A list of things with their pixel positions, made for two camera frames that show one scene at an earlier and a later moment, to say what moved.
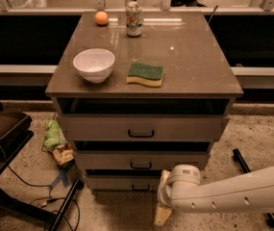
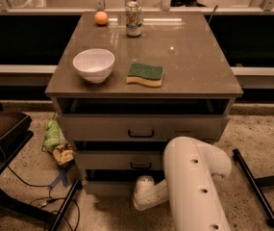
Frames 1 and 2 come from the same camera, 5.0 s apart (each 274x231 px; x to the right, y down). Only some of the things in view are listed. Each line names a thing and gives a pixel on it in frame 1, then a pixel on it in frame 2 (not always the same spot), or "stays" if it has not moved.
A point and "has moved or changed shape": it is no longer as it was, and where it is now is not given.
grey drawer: (123, 183) has moved or changed shape
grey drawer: (143, 127) stays
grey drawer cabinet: (140, 92) stays
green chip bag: (52, 134) stays
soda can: (134, 19) stays
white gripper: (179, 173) -> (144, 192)
